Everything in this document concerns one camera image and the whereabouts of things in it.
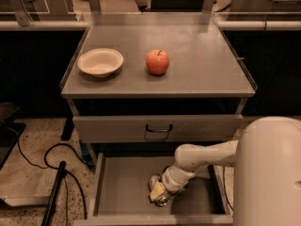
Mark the black bar on floor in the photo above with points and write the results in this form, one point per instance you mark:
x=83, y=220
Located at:
x=50, y=208

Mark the open middle drawer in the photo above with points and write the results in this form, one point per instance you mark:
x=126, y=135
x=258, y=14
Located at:
x=121, y=196

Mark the dark equipment base left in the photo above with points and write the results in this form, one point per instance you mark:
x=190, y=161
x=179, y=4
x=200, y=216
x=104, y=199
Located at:
x=10, y=130

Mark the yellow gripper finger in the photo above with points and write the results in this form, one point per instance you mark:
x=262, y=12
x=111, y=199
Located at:
x=156, y=191

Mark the white paper bowl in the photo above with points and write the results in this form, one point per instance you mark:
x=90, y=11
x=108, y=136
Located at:
x=100, y=62

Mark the closed top drawer with handle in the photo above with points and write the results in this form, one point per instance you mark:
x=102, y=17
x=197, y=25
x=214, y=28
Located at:
x=164, y=128

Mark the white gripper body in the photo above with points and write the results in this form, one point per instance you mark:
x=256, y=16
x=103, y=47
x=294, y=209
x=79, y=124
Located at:
x=169, y=179

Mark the red apple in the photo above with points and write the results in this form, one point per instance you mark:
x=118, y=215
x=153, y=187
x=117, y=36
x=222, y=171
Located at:
x=157, y=62

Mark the white horizontal rail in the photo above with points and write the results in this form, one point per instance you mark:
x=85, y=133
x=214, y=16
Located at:
x=223, y=25

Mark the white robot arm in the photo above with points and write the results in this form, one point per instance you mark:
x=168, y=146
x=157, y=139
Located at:
x=267, y=172

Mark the grey metal drawer cabinet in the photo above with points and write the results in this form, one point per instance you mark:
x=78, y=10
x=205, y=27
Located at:
x=204, y=76

